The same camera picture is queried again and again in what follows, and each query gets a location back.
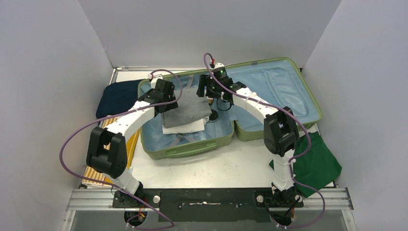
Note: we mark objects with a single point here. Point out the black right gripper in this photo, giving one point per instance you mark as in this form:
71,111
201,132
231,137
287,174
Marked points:
203,90

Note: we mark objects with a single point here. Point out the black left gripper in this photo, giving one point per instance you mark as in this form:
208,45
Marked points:
170,107

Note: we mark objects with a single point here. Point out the grey shirt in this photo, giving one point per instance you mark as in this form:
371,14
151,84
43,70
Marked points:
190,109

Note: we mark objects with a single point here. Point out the black round cosmetic jar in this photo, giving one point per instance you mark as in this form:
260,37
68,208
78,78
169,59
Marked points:
213,116

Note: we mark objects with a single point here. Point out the white shirt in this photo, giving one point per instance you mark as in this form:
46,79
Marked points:
196,126

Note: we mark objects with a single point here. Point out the yellow striped towel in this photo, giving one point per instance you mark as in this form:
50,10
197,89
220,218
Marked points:
98,179

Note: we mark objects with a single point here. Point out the green suitcase with blue lining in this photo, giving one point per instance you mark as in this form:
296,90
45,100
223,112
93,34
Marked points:
278,81

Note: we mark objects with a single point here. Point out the dark green cloth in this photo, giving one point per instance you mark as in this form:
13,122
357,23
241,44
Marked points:
318,167

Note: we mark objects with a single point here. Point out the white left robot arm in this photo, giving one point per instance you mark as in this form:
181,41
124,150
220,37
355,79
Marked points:
107,151

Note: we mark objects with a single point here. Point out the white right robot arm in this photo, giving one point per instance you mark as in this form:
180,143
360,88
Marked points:
280,133

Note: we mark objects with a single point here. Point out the navy blue folded cloth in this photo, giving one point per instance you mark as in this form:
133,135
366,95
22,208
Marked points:
117,98

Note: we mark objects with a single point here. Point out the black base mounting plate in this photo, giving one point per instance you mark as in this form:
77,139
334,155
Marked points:
222,204

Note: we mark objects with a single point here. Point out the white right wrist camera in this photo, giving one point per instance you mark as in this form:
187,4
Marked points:
216,66

